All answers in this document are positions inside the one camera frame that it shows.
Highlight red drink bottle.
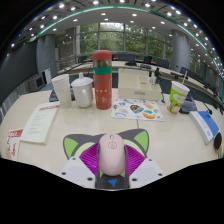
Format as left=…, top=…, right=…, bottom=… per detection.
left=92, top=49, right=114, bottom=111

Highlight red and white booklet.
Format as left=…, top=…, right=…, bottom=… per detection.
left=5, top=128, right=25, bottom=162

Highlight curved conference desk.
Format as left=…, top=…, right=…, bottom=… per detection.
left=57, top=59, right=224, bottom=103

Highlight green printed cup with straw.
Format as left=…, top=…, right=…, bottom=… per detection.
left=166, top=70, right=191, bottom=116

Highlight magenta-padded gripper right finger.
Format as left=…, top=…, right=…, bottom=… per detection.
left=123, top=143, right=165, bottom=190

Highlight ceiling lights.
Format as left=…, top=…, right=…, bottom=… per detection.
left=9, top=0, right=224, bottom=73

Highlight white leaflet with red header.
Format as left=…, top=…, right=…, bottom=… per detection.
left=19, top=101, right=61, bottom=145

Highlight white cardboard box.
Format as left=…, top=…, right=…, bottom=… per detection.
left=117, top=68, right=164, bottom=102

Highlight blue and white book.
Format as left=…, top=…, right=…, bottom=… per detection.
left=188, top=110, right=221, bottom=146

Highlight white lidded mug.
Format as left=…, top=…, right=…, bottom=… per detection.
left=70, top=72, right=95, bottom=109

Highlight pink computer mouse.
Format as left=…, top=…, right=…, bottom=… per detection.
left=97, top=132, right=127, bottom=177

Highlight cat-face mouse pad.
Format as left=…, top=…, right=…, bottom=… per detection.
left=62, top=128, right=150, bottom=191

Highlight black microphone with yellow band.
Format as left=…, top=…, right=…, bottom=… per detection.
left=213, top=131, right=224, bottom=160

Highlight dark flat pouch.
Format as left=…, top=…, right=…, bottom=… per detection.
left=179, top=95, right=198, bottom=115

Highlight dark office chairs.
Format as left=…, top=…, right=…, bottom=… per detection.
left=78, top=53, right=201, bottom=79

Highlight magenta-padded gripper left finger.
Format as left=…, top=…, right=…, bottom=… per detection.
left=59, top=142, right=101, bottom=190

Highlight colourful sticker sheet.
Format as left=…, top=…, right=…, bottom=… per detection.
left=110, top=96, right=166, bottom=123

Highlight stack of white paper cups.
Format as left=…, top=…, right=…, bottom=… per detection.
left=51, top=73, right=73, bottom=109

